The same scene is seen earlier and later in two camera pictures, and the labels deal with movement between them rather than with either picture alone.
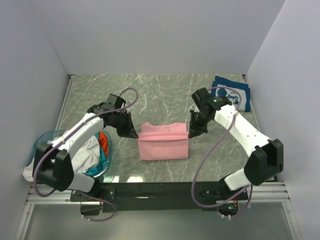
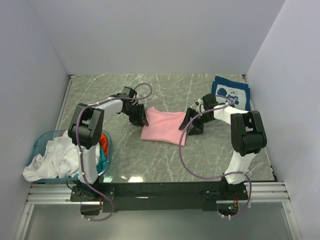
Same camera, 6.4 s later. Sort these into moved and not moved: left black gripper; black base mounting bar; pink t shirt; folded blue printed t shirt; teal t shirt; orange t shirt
Moved: pink t shirt; left black gripper
Not moved: orange t shirt; folded blue printed t shirt; black base mounting bar; teal t shirt
